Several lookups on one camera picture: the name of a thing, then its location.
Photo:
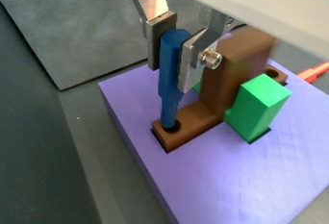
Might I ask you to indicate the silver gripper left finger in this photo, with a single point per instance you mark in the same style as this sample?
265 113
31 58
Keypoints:
158 19

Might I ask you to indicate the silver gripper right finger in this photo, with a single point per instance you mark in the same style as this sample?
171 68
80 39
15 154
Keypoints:
197 53

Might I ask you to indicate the blue peg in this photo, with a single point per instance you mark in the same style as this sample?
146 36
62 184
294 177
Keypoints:
169 92

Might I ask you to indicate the green U-shaped block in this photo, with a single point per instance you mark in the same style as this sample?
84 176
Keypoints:
259 100

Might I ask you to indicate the red peg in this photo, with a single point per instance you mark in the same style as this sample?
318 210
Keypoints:
312 73

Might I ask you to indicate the purple base block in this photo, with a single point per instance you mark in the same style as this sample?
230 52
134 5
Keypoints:
218 180

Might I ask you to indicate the brown L-shaped bracket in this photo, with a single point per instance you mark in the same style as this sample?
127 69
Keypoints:
245 52

